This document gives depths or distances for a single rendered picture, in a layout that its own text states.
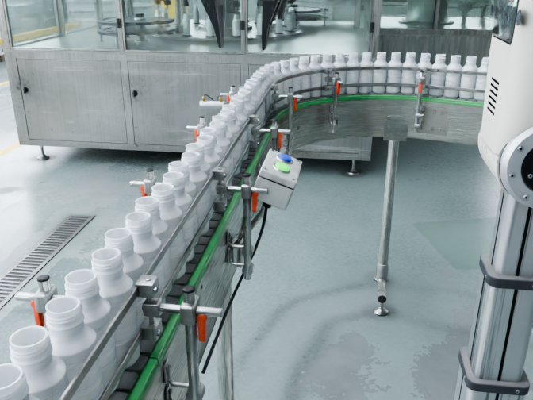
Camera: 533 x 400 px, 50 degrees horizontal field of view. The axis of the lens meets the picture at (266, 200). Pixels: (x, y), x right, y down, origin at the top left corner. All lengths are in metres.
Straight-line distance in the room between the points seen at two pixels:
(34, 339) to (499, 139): 0.81
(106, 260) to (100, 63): 3.88
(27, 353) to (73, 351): 0.07
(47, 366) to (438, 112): 2.08
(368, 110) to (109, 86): 2.56
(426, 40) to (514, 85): 5.09
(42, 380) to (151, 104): 3.95
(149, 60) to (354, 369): 2.84
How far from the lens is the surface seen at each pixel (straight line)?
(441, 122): 2.50
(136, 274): 0.82
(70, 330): 0.67
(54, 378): 0.64
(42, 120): 4.91
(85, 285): 0.71
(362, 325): 2.68
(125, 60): 4.50
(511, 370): 1.36
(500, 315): 1.27
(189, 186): 1.07
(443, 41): 6.15
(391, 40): 6.10
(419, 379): 2.43
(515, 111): 1.06
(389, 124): 2.52
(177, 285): 1.00
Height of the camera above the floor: 1.51
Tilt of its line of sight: 22 degrees down
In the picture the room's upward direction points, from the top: straight up
